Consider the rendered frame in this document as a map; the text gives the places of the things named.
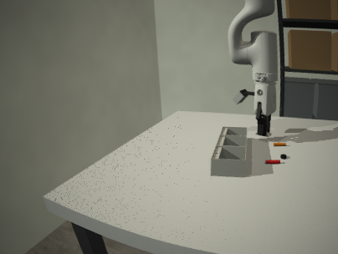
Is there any grey open-top bin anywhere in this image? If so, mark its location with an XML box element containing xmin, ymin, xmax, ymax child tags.
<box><xmin>211</xmin><ymin>127</ymin><xmax>248</xmax><ymax>177</ymax></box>

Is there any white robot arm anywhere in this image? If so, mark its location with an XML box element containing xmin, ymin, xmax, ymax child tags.
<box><xmin>228</xmin><ymin>0</ymin><xmax>278</xmax><ymax>104</ymax></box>

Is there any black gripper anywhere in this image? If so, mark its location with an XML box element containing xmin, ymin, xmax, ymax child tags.
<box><xmin>254</xmin><ymin>80</ymin><xmax>276</xmax><ymax>136</ymax></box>

